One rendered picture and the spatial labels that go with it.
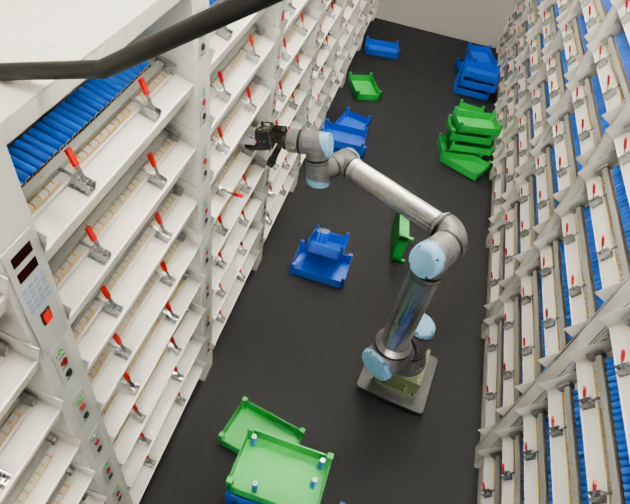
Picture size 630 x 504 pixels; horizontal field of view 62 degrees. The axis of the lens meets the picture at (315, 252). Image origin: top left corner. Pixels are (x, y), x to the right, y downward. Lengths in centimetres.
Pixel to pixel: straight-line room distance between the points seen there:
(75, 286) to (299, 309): 171
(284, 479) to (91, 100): 130
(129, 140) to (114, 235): 22
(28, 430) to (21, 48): 72
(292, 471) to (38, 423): 93
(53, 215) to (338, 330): 189
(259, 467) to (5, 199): 131
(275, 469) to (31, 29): 145
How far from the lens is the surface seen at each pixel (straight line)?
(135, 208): 131
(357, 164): 205
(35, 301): 100
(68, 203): 105
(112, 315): 136
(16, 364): 110
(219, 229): 204
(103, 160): 113
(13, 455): 124
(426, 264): 173
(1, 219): 88
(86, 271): 119
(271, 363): 254
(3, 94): 89
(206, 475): 232
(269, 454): 192
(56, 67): 83
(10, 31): 105
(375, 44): 526
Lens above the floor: 219
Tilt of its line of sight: 47 degrees down
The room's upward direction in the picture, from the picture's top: 12 degrees clockwise
